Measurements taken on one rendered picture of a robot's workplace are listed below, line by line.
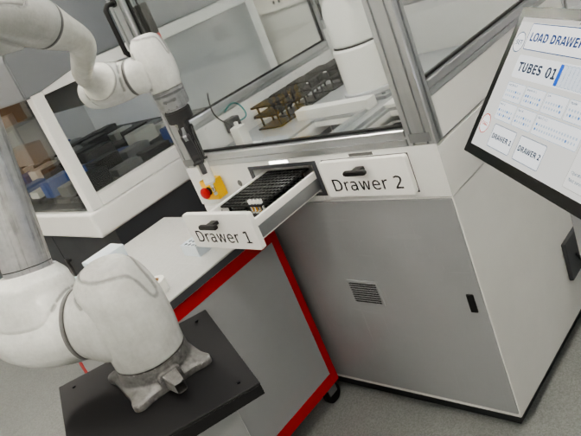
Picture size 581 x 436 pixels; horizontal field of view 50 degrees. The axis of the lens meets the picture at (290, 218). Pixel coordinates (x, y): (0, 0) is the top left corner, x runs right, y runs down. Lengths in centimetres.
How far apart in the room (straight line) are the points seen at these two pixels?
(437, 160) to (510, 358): 65
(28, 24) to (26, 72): 109
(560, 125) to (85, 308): 91
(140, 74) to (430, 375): 125
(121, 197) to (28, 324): 121
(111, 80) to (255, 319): 83
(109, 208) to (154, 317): 125
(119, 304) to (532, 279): 125
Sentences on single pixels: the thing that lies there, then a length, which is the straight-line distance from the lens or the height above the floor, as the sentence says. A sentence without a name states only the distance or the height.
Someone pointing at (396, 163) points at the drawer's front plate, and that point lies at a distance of 162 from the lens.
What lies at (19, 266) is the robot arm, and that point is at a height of 112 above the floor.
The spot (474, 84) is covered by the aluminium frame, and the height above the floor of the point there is 100.
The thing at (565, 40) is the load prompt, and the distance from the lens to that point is 124.
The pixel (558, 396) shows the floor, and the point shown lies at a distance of 217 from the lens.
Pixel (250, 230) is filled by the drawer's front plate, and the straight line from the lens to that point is 165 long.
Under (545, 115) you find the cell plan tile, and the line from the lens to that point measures 120.
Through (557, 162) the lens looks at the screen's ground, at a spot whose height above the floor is 101.
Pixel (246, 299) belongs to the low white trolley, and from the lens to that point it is 198.
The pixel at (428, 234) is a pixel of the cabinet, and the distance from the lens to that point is 171.
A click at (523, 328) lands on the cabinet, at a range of 199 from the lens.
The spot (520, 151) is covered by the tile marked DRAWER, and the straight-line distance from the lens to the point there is 122.
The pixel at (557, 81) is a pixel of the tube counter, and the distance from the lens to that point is 121.
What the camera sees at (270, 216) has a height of 87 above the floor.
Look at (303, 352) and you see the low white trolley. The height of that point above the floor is 28.
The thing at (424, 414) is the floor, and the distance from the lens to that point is 222.
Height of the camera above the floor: 146
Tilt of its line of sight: 21 degrees down
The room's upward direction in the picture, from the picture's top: 23 degrees counter-clockwise
